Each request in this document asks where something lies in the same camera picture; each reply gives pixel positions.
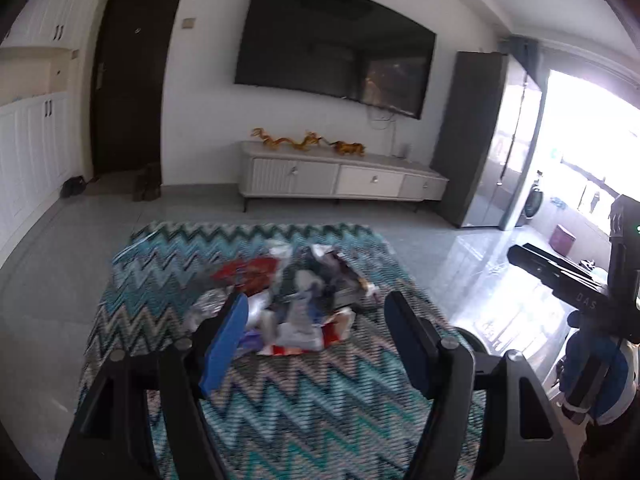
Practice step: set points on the black shoes pair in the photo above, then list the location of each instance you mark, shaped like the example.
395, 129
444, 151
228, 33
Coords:
73, 186

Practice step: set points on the golden dragon figurine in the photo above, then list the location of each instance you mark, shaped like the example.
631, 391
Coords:
310, 140

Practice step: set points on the white wall charger device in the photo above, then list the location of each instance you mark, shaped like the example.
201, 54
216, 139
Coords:
403, 151

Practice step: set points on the washing machine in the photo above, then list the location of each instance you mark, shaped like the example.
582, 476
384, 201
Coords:
532, 205

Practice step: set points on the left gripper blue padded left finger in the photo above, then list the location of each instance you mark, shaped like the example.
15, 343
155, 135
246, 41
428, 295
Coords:
220, 351

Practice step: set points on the teal zigzag rug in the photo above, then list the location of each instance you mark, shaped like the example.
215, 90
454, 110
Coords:
347, 412

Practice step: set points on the red snack wrapper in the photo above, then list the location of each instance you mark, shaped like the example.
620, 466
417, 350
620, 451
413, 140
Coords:
249, 276

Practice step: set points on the large black wall television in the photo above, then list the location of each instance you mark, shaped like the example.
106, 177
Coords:
353, 50

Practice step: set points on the white lower shoe cabinet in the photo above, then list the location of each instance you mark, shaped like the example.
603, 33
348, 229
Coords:
38, 149

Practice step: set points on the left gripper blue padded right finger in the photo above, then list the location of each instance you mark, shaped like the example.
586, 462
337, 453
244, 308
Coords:
416, 340

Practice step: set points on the white TV cabinet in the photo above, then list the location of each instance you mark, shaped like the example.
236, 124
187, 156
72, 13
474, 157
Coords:
321, 173

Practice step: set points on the dark brown entrance door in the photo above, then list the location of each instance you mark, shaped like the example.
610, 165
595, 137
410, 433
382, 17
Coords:
127, 84

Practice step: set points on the blue grey curtain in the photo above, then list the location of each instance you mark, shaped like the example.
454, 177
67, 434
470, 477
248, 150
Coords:
527, 52

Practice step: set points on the golden tiger figurine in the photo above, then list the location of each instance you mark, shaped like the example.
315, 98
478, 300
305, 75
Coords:
345, 148

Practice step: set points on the white upper wall cabinet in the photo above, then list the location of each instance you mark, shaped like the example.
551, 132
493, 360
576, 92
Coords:
44, 23

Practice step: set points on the brown boots pair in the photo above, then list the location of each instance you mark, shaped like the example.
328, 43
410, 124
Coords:
148, 183

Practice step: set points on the grey double-door refrigerator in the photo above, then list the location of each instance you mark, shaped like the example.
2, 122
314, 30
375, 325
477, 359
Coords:
485, 140

